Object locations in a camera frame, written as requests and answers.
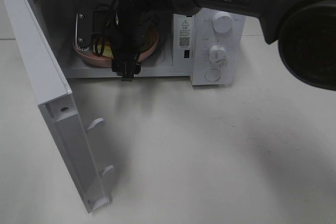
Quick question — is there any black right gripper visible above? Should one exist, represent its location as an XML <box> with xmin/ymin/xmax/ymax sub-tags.
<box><xmin>92</xmin><ymin>9</ymin><xmax>159</xmax><ymax>82</ymax></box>

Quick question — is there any pink round plate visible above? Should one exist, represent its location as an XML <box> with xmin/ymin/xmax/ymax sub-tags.
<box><xmin>72</xmin><ymin>27</ymin><xmax>160</xmax><ymax>68</ymax></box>

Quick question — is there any white microwave door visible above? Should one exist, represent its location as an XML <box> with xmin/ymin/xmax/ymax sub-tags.
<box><xmin>4</xmin><ymin>0</ymin><xmax>114</xmax><ymax>213</ymax></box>

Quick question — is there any round white door button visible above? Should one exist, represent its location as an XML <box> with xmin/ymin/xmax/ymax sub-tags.
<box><xmin>205</xmin><ymin>69</ymin><xmax>221</xmax><ymax>82</ymax></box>

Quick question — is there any toast sandwich with filling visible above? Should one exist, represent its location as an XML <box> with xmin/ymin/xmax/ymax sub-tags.
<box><xmin>92</xmin><ymin>43</ymin><xmax>113</xmax><ymax>59</ymax></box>

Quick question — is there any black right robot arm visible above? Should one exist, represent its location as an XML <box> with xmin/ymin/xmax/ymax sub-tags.
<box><xmin>100</xmin><ymin>0</ymin><xmax>335</xmax><ymax>90</ymax></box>

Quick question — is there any white warning label sticker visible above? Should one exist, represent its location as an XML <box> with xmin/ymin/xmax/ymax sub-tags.
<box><xmin>177</xmin><ymin>17</ymin><xmax>192</xmax><ymax>48</ymax></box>

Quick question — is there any white microwave oven body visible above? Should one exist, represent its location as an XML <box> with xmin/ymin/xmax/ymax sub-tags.
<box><xmin>7</xmin><ymin>0</ymin><xmax>247</xmax><ymax>87</ymax></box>

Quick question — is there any lower white timer knob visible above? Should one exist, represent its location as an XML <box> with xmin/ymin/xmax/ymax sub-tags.
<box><xmin>208</xmin><ymin>45</ymin><xmax>227</xmax><ymax>64</ymax></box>

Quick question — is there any upper white power knob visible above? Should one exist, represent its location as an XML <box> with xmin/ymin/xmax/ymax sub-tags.
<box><xmin>212</xmin><ymin>12</ymin><xmax>233</xmax><ymax>34</ymax></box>

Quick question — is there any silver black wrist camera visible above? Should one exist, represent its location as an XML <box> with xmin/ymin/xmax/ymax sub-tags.
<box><xmin>75</xmin><ymin>9</ymin><xmax>93</xmax><ymax>51</ymax></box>

